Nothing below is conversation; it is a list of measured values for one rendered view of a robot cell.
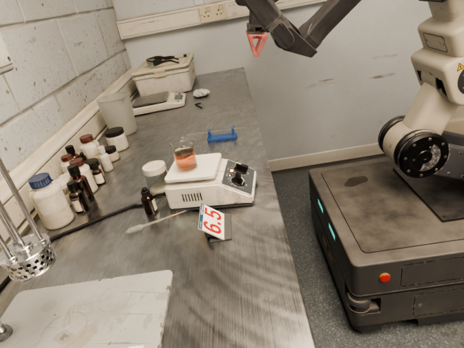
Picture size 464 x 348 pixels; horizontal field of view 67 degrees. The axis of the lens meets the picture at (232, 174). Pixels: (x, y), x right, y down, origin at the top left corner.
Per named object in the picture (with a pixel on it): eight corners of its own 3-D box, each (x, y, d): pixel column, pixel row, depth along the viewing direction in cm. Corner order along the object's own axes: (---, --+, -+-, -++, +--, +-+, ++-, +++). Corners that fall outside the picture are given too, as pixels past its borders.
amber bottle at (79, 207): (85, 205, 94) (73, 177, 90) (92, 208, 92) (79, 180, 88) (73, 212, 92) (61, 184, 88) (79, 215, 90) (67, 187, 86)
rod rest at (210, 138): (237, 134, 120) (235, 124, 118) (236, 138, 117) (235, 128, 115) (208, 138, 121) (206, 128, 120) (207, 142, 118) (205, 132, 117)
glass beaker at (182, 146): (173, 175, 82) (164, 143, 78) (183, 164, 86) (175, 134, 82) (196, 175, 79) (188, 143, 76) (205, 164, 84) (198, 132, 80)
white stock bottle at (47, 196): (80, 214, 90) (61, 170, 84) (59, 232, 84) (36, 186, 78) (60, 212, 93) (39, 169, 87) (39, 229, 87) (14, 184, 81)
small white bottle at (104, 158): (115, 168, 112) (107, 145, 108) (108, 172, 110) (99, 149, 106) (110, 166, 114) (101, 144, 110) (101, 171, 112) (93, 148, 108)
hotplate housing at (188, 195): (257, 178, 91) (253, 150, 87) (254, 207, 79) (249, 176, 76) (175, 186, 95) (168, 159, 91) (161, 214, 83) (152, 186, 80)
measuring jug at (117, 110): (99, 134, 146) (85, 99, 140) (126, 123, 154) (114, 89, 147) (119, 141, 134) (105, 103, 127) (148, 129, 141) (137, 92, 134)
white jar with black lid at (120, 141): (126, 150, 124) (120, 132, 121) (108, 154, 125) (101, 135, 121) (130, 143, 130) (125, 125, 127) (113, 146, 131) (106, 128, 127)
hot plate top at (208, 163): (222, 155, 88) (221, 152, 88) (215, 179, 78) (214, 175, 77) (177, 159, 90) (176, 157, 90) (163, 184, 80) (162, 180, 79)
